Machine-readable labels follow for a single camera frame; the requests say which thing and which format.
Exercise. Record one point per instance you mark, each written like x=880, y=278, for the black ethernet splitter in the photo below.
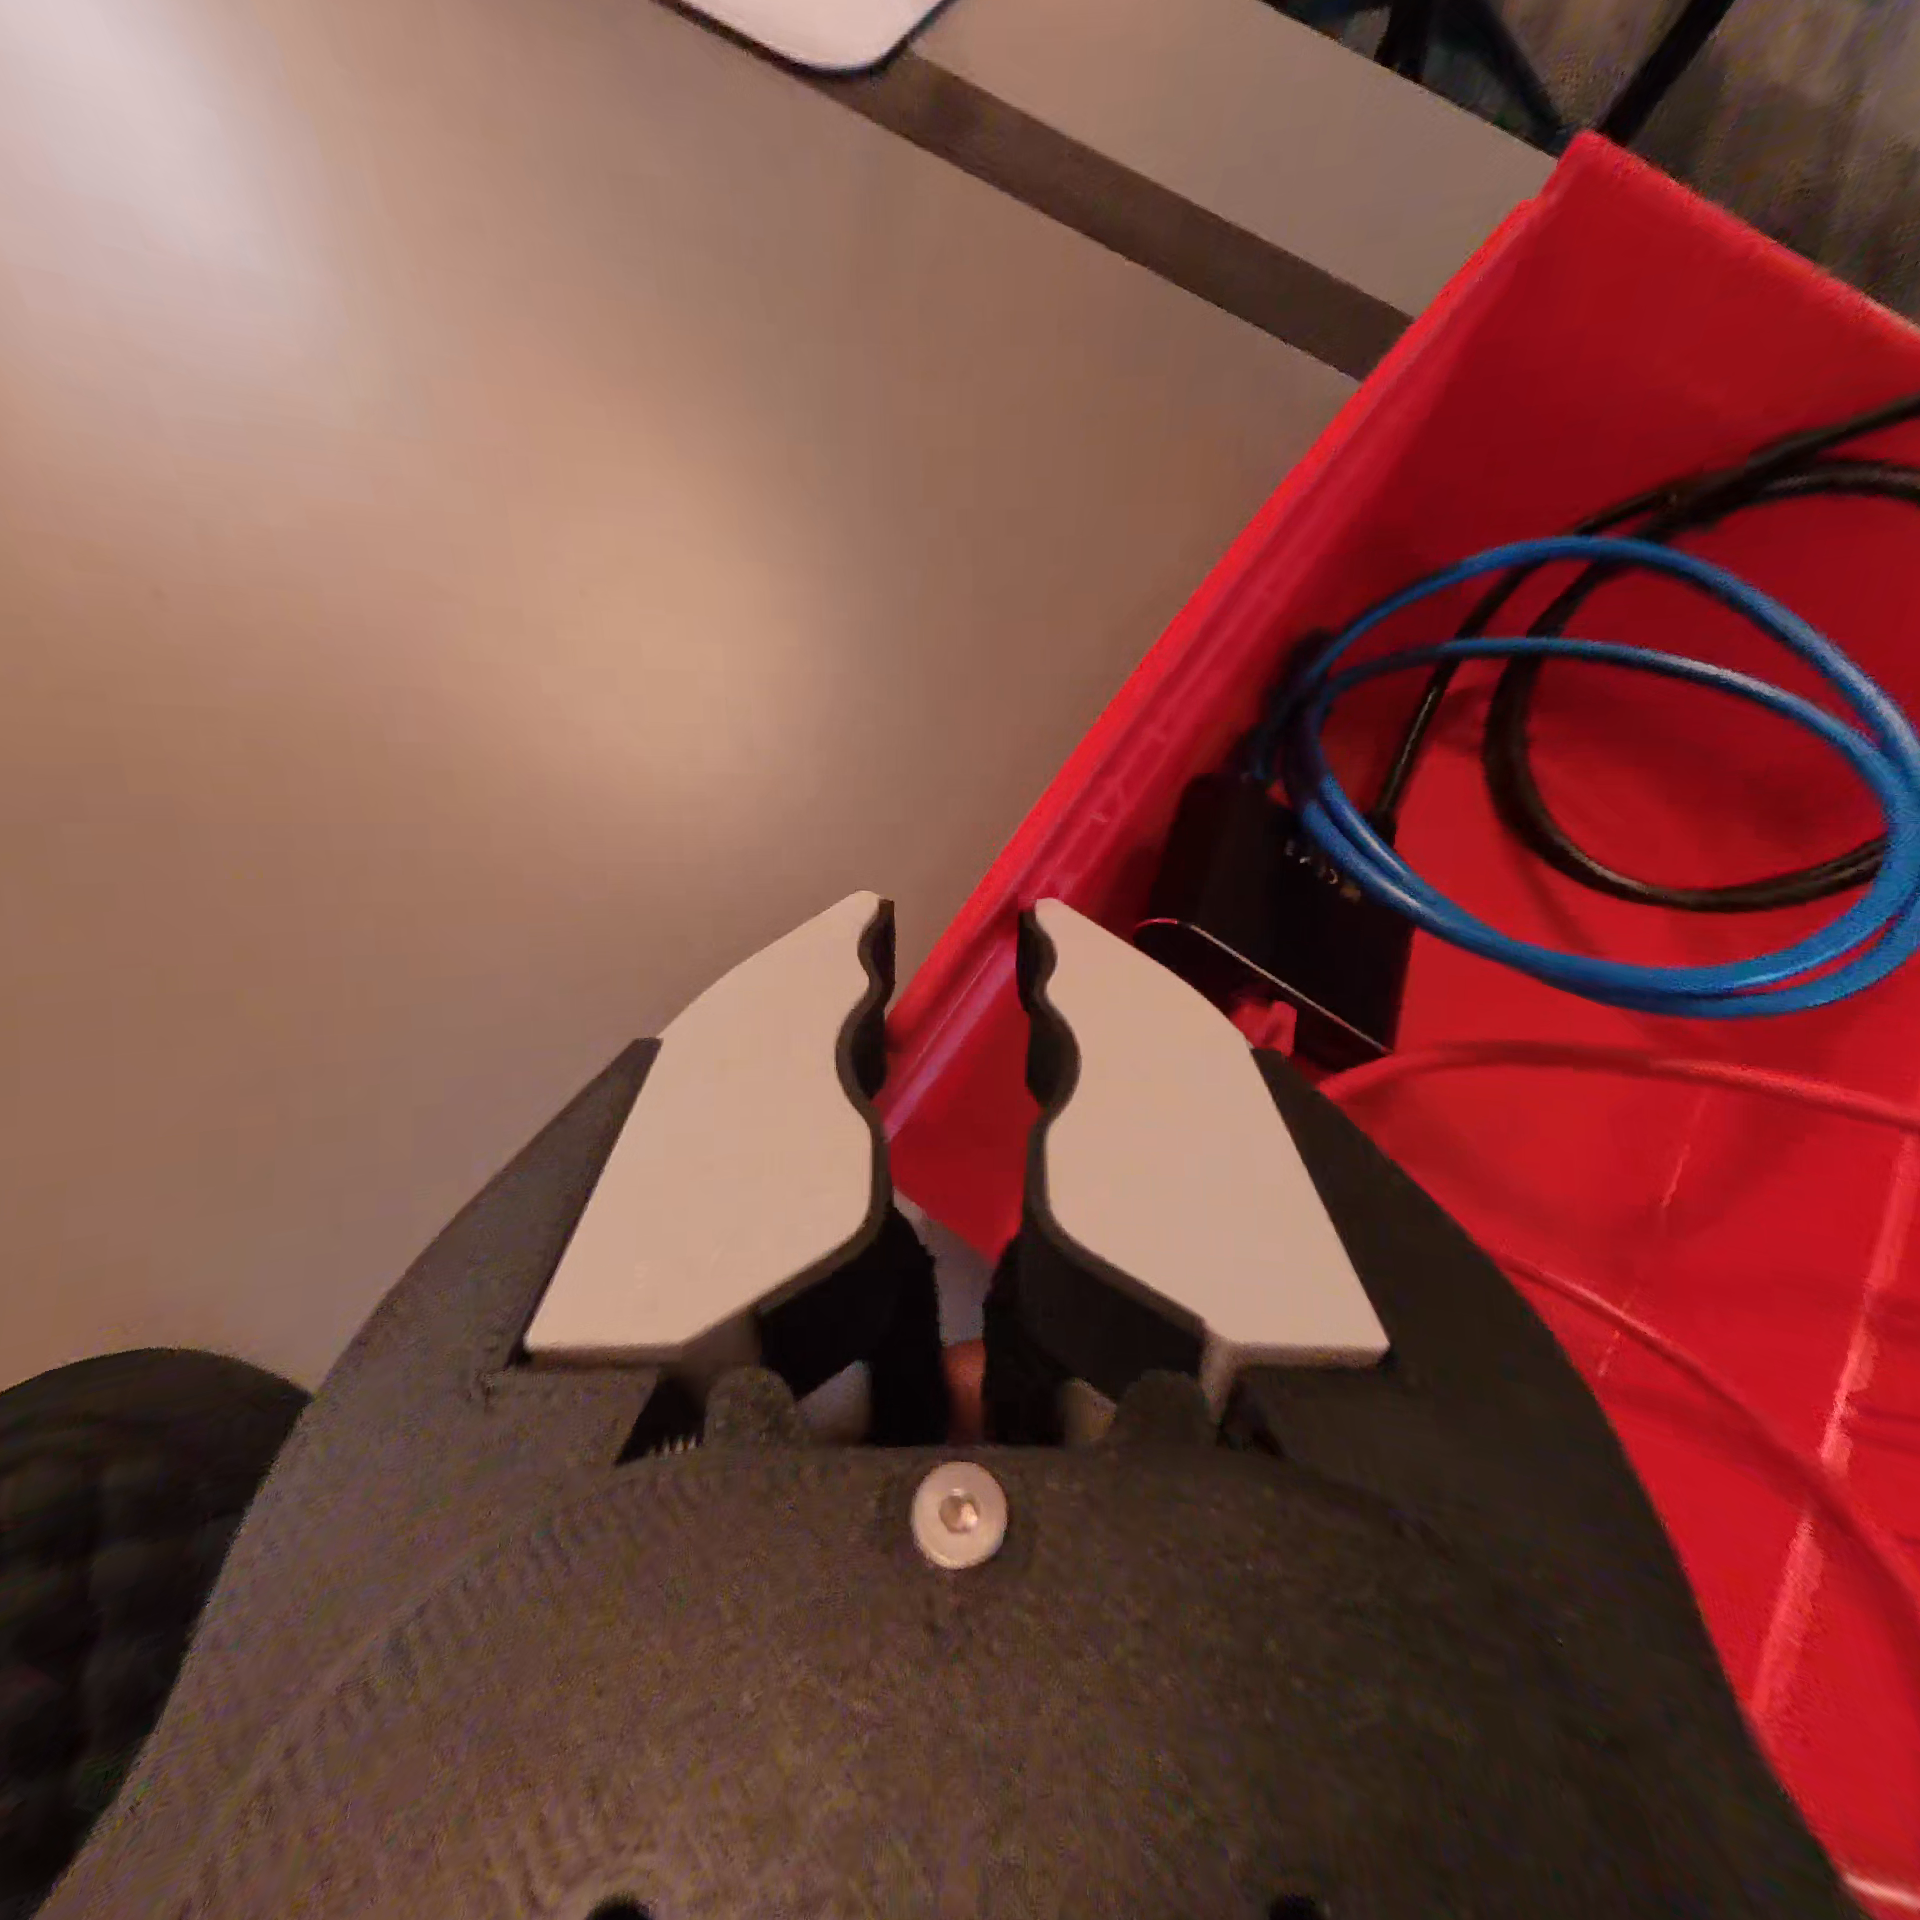
x=1277, y=885

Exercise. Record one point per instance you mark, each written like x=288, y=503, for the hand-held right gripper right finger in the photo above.
x=1184, y=1184

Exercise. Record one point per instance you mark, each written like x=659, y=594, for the red plastic bin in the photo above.
x=1576, y=376

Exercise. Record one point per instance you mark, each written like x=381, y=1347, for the white flat device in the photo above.
x=826, y=30

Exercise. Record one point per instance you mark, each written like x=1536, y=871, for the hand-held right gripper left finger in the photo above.
x=722, y=1155

